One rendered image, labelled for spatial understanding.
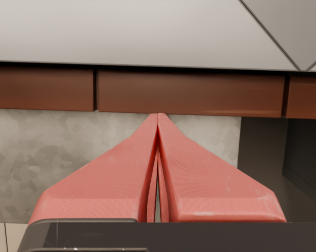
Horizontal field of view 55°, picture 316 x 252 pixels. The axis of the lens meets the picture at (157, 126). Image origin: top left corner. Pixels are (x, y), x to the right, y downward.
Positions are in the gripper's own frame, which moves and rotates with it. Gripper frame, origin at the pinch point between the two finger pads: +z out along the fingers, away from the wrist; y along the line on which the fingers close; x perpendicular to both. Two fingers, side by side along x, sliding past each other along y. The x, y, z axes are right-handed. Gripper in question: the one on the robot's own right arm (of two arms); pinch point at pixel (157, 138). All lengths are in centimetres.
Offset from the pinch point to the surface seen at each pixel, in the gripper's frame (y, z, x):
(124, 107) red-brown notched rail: 3.2, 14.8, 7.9
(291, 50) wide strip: -10.6, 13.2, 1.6
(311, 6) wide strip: -11.9, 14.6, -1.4
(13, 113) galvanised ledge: 20.9, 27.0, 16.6
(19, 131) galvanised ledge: 20.3, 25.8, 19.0
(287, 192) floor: -51, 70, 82
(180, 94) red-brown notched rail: -2.2, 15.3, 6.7
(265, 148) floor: -41, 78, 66
